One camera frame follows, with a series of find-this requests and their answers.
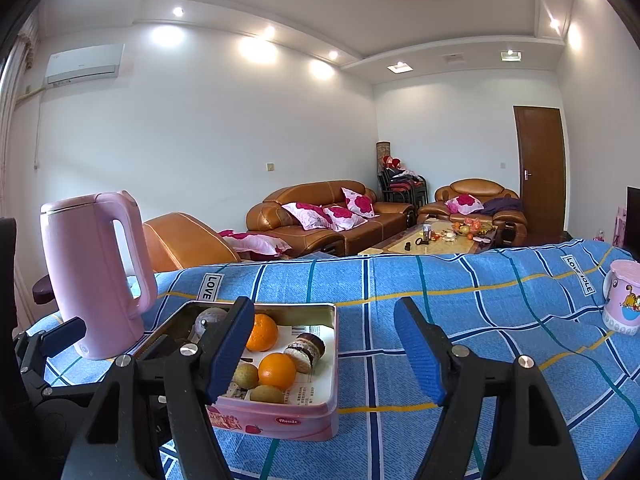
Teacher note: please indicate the brown leather armchair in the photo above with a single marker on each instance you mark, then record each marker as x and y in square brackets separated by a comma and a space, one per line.
[475, 186]

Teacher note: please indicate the pink tin box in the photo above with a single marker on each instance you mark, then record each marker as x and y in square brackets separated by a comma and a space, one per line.
[280, 422]

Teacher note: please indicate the brown leather seat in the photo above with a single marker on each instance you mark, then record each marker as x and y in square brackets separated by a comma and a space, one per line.
[185, 242]

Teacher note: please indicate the blue plaid cloth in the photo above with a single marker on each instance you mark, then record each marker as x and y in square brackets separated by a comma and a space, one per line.
[400, 280]

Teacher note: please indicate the white air conditioner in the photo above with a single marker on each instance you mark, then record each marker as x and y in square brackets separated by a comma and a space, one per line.
[82, 62]

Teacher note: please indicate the dark padded stool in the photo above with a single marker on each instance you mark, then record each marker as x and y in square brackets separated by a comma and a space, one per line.
[42, 292]

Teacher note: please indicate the beige curtain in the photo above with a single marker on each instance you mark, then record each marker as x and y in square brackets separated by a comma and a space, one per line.
[15, 110]

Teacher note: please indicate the stack of dark chairs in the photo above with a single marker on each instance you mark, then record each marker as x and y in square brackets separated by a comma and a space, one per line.
[402, 187]

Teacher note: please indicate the printed paper sheet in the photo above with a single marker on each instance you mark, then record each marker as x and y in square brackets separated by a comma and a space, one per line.
[310, 391]

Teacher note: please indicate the purple fig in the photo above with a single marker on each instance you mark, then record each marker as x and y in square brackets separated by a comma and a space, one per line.
[211, 320]

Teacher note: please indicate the small yellow fruit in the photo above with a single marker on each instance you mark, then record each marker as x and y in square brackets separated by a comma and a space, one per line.
[245, 375]

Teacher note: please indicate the metal can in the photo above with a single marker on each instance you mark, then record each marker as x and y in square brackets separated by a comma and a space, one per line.
[426, 233]

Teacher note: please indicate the plate of fruit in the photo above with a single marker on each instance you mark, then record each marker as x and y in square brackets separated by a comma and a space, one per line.
[467, 227]

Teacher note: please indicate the brown leather sofa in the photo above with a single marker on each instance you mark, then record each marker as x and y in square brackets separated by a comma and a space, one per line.
[300, 192]

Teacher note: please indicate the purple blanket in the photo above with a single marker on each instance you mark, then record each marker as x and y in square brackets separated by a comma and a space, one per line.
[502, 206]

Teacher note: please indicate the brown wooden door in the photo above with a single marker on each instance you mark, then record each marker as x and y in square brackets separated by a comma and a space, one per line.
[542, 170]

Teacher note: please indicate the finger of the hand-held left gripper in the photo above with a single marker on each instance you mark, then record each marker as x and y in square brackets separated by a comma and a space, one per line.
[70, 391]
[62, 332]

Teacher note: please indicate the black television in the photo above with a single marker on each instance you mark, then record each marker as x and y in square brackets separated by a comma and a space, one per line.
[634, 217]

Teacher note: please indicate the tall patterned vase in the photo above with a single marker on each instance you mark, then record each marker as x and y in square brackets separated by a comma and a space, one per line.
[383, 152]

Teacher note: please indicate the pink object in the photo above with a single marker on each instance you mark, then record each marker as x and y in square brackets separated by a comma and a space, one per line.
[621, 225]

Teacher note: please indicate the pink cartoon mug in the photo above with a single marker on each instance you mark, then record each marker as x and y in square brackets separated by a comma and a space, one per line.
[622, 305]

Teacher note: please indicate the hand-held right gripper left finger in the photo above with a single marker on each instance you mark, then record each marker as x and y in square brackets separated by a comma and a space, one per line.
[230, 355]

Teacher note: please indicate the pink electric kettle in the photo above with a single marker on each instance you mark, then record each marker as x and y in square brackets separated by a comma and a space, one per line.
[85, 270]

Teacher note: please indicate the orange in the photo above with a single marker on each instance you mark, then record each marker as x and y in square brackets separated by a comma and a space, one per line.
[261, 332]
[277, 371]

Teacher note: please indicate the wooden coffee table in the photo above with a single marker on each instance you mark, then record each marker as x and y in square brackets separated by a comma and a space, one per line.
[400, 245]

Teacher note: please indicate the pink floral pillow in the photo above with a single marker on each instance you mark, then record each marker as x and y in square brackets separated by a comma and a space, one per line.
[358, 202]
[464, 203]
[306, 216]
[345, 217]

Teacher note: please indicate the yellowish brown kiwi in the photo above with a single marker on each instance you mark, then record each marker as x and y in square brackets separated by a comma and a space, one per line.
[267, 394]

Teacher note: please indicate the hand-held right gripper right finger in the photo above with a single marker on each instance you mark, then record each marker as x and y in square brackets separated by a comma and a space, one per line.
[420, 355]

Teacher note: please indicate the square ceiling light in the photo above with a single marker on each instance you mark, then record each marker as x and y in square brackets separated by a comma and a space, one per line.
[398, 66]
[510, 55]

